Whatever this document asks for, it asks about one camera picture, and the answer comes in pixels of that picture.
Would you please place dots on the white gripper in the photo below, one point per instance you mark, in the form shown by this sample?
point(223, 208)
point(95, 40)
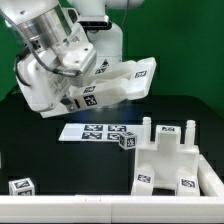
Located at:
point(46, 93)

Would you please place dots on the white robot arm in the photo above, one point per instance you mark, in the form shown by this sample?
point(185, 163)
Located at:
point(46, 30)

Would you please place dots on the white L-shaped border wall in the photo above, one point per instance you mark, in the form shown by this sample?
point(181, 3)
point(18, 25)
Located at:
point(209, 208)

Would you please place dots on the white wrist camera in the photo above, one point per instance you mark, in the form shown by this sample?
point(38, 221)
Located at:
point(77, 61)

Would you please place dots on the white chair seat part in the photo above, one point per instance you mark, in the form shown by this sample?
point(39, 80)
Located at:
point(167, 154)

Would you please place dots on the white base tag plate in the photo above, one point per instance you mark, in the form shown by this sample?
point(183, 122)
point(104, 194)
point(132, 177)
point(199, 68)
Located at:
point(96, 132)

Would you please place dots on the white chair backrest part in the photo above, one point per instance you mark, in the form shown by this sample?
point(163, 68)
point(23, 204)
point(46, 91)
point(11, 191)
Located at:
point(129, 80)

